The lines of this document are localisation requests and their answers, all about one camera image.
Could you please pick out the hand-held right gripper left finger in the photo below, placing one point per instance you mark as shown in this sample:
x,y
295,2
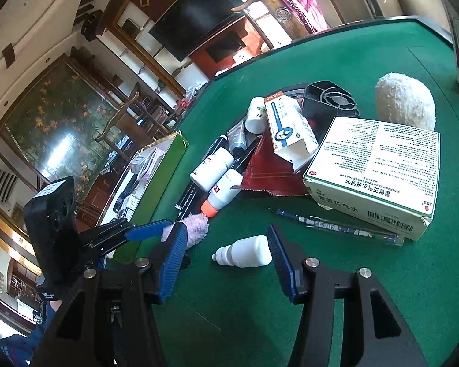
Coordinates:
x,y
174,260

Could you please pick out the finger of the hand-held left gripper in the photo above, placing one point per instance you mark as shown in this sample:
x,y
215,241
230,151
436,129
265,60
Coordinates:
x,y
149,230

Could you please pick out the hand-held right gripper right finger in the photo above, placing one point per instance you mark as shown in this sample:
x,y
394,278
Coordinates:
x,y
283,263

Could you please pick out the small white dropper bottle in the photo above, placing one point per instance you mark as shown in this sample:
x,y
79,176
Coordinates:
x,y
248,252

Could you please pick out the pink plush toy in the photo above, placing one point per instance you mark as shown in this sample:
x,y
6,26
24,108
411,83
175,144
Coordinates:
x,y
197,227

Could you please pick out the gold-rimmed cardboard box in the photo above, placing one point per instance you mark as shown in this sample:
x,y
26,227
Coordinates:
x,y
157,183

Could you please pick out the blue gel pen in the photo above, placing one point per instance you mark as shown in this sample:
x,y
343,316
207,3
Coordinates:
x,y
329,225

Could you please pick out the red foil packet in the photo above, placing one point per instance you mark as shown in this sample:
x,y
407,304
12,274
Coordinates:
x,y
267,172

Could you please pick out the person's left forearm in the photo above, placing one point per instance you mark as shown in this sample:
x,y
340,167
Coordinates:
x,y
26,340

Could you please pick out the black marker silver print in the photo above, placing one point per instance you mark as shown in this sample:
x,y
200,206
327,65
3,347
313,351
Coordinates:
x,y
187,198

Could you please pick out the pink printed pouch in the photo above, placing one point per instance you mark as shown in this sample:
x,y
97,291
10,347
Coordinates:
x,y
151,166

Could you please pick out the white bottle orange cap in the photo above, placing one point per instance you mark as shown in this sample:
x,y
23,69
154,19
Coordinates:
x,y
223,189

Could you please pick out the white pill bottle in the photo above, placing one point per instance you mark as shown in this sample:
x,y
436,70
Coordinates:
x,y
210,168

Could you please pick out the flower painting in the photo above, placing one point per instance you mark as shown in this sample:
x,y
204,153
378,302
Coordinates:
x,y
53,122

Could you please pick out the wooden armchair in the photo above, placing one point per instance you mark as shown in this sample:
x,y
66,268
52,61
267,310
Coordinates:
x,y
120,116

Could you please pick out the large white medicine box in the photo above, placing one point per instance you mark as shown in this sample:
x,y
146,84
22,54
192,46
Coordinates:
x,y
375,168

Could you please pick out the long blue white carton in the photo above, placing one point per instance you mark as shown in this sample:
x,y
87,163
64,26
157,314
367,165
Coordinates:
x,y
287,130

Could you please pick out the white bottle black label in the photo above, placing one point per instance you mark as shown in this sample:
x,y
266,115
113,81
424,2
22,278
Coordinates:
x,y
255,116

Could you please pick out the black fan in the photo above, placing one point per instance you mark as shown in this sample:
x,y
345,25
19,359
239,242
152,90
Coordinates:
x,y
329,99

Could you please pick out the red television cabinet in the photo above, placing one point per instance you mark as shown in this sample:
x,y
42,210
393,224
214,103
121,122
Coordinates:
x,y
199,63

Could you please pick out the round table control panel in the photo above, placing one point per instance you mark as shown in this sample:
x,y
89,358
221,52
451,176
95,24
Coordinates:
x,y
295,88

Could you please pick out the cream plush ball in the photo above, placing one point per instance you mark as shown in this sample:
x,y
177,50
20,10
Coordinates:
x,y
403,97

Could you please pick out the black television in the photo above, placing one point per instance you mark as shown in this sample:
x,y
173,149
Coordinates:
x,y
195,15

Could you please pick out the wooden chair round emblem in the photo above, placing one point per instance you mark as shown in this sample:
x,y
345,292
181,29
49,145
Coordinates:
x,y
281,13

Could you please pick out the pink cloth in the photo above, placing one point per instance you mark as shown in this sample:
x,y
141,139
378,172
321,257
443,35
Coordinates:
x,y
302,0

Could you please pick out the wooden wall shelf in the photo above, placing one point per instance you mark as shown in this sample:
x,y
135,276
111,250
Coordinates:
x,y
145,57

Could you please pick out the brown wall block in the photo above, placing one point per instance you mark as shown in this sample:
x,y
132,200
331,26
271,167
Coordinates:
x,y
8,55

